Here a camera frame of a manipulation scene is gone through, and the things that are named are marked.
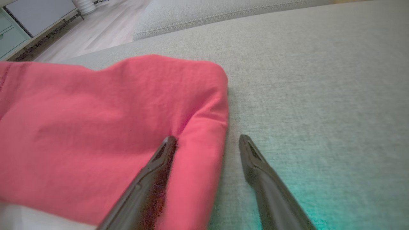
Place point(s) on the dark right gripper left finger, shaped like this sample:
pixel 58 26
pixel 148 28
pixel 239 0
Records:
pixel 143 198

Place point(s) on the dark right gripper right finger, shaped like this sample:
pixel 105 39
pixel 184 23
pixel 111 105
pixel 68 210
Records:
pixel 274 201

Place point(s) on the red white sports garment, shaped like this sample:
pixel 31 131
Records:
pixel 96 134

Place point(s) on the grey fabric sofa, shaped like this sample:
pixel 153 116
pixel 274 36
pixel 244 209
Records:
pixel 313 95

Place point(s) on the grey sofa back cushion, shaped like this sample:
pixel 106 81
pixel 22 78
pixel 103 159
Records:
pixel 198 14

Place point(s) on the white ribbed round object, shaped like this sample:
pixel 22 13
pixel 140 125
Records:
pixel 84 6

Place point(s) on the pale green drawer cabinet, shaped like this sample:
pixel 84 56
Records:
pixel 28 19

